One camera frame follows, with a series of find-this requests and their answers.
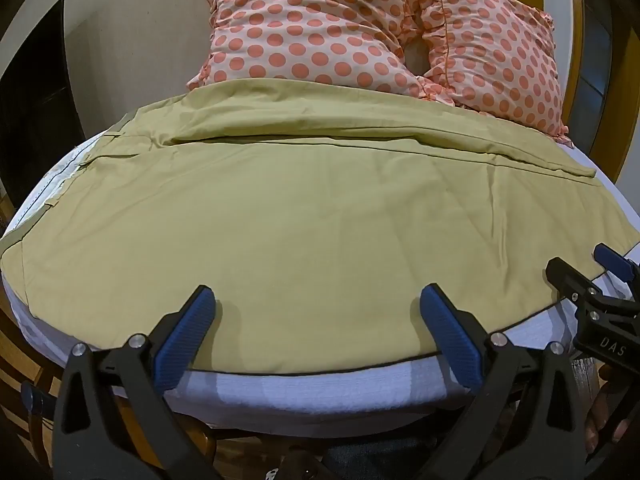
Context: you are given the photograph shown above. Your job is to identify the small polka dot pillow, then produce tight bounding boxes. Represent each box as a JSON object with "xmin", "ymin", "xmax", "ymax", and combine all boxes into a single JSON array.
[{"xmin": 415, "ymin": 0, "xmax": 572, "ymax": 149}]

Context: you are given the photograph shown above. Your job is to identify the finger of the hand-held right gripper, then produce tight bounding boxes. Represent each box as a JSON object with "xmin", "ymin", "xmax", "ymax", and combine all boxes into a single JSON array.
[
  {"xmin": 545, "ymin": 257, "xmax": 610, "ymax": 312},
  {"xmin": 593, "ymin": 242, "xmax": 640, "ymax": 282}
]

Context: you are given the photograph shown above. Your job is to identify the yellow wooden frame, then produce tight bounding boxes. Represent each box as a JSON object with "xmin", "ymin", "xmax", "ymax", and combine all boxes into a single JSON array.
[{"xmin": 539, "ymin": 0, "xmax": 640, "ymax": 187}]

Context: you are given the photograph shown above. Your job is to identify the large polka dot pillow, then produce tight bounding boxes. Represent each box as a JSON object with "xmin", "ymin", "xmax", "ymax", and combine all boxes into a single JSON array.
[{"xmin": 186, "ymin": 0, "xmax": 453, "ymax": 107}]

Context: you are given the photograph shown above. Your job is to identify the dark wooden door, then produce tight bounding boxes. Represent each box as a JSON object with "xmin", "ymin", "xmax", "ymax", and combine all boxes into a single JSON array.
[{"xmin": 0, "ymin": 0, "xmax": 87, "ymax": 188}]

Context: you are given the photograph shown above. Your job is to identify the white bed sheet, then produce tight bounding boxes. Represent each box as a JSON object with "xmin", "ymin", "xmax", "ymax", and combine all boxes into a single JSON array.
[{"xmin": 0, "ymin": 119, "xmax": 640, "ymax": 428}]

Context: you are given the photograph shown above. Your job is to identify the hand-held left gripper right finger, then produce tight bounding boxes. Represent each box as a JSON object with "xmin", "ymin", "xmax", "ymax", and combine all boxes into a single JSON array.
[{"xmin": 419, "ymin": 282, "xmax": 589, "ymax": 480}]

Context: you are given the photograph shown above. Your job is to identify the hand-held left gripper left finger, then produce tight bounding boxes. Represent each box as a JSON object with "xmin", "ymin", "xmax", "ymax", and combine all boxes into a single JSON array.
[{"xmin": 52, "ymin": 284, "xmax": 217, "ymax": 480}]

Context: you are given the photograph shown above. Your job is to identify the olive green pants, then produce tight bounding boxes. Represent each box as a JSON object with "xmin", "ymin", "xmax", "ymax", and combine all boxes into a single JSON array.
[{"xmin": 0, "ymin": 79, "xmax": 640, "ymax": 377}]

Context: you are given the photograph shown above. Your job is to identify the person's right hand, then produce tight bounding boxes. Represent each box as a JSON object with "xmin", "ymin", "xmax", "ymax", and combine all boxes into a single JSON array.
[{"xmin": 584, "ymin": 362, "xmax": 640, "ymax": 461}]

